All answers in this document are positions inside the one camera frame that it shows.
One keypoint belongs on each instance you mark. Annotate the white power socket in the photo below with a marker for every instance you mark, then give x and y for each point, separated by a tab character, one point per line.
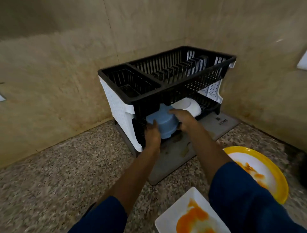
303	61

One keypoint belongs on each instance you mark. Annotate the yellow rimmed plate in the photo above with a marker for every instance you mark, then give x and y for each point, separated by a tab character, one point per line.
275	172

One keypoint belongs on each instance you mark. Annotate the person's right forearm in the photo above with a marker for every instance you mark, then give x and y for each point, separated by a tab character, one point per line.
227	180

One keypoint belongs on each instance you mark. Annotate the white scalloped bowl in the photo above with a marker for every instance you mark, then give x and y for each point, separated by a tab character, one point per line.
192	105

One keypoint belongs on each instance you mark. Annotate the person's left forearm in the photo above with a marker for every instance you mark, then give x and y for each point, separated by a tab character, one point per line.
115	192

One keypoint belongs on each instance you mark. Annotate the grey drying mat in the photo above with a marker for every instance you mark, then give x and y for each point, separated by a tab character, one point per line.
177	153

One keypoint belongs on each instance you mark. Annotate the person's right hand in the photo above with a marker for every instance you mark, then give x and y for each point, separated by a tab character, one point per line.
184	120

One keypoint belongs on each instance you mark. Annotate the blue plastic bowl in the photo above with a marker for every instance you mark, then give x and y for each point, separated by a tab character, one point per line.
165	122

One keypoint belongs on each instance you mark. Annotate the white rectangular plate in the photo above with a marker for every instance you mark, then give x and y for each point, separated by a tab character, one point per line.
172	216

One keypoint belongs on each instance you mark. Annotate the black dish drying rack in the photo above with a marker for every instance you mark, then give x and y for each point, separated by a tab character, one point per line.
168	72

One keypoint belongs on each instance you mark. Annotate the person's left hand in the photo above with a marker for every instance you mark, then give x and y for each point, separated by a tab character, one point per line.
152	138

